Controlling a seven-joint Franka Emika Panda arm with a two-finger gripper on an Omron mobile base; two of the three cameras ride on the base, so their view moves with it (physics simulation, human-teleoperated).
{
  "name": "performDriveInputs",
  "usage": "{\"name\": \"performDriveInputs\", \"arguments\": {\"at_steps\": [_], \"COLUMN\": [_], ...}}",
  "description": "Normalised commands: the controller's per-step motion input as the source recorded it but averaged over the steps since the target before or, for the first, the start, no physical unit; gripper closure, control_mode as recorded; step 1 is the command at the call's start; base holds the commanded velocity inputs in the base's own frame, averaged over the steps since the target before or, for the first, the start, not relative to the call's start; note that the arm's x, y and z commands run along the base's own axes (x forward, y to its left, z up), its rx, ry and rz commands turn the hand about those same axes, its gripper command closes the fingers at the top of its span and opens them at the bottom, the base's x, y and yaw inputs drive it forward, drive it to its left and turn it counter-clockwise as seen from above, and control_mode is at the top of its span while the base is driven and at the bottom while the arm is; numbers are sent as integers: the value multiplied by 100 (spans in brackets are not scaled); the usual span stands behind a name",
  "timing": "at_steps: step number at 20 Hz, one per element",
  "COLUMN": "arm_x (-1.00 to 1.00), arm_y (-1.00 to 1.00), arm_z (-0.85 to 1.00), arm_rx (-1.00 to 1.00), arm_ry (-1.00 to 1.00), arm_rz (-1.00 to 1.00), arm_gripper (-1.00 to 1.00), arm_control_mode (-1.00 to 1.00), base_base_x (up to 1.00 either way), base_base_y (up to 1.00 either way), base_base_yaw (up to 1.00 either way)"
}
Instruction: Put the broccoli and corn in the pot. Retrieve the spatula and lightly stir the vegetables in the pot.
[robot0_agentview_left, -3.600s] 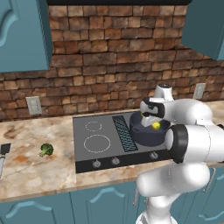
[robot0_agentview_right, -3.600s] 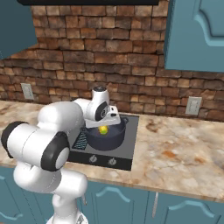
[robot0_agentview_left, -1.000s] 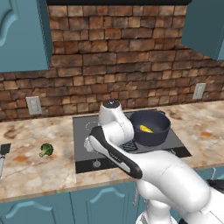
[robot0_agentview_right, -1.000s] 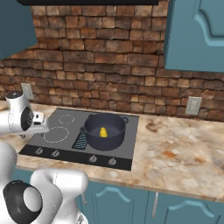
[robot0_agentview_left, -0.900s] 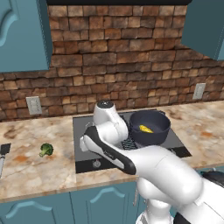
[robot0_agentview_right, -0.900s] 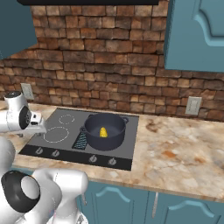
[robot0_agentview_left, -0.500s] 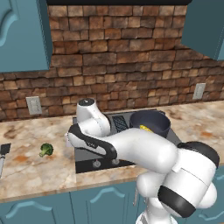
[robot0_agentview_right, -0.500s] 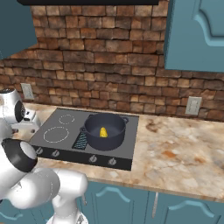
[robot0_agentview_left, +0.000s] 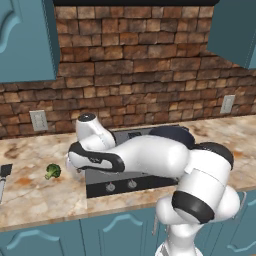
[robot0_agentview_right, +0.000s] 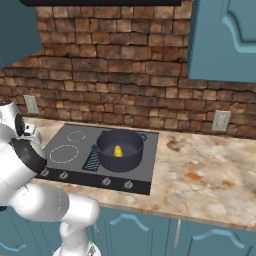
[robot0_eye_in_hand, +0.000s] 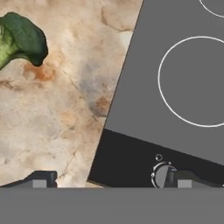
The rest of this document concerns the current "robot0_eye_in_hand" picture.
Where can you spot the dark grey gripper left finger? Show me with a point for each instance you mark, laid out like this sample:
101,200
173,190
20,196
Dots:
43,177

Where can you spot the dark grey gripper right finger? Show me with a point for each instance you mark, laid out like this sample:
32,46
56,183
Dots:
186,176

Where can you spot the green broccoli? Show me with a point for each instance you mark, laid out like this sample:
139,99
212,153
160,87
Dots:
22,38

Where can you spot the silver hob knob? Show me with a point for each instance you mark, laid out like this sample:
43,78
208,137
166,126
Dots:
159,175

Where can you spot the grey and black hob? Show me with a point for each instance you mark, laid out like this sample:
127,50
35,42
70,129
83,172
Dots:
175,87

